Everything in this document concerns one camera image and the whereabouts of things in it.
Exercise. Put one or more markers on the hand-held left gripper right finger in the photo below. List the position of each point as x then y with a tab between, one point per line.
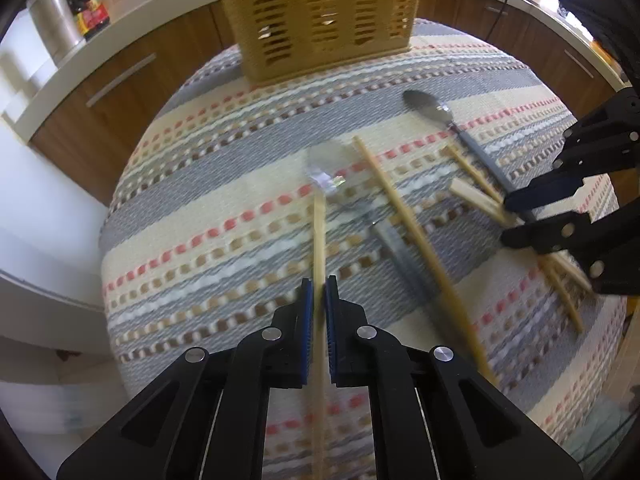
331	330

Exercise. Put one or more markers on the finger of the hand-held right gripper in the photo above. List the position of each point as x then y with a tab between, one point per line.
545	191
550	235

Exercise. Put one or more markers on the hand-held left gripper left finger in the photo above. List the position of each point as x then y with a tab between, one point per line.
307	330

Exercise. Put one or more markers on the yellow plastic utensil basket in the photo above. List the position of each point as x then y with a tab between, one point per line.
300	10

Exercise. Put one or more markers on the striped woven tablecloth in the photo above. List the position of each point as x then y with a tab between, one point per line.
225	185

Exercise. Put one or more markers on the dark cloth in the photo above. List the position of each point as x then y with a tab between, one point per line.
595	15

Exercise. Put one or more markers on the wooden base cabinets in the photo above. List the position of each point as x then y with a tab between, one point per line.
100	125

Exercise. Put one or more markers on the white shelf unit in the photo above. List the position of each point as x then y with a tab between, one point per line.
40	210

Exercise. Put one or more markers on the white kitchen countertop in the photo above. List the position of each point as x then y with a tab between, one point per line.
130	17

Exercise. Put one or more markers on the dark soy sauce bottle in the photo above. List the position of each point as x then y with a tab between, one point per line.
90	10

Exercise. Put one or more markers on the steel thermos flask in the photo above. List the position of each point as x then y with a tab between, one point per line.
52	20

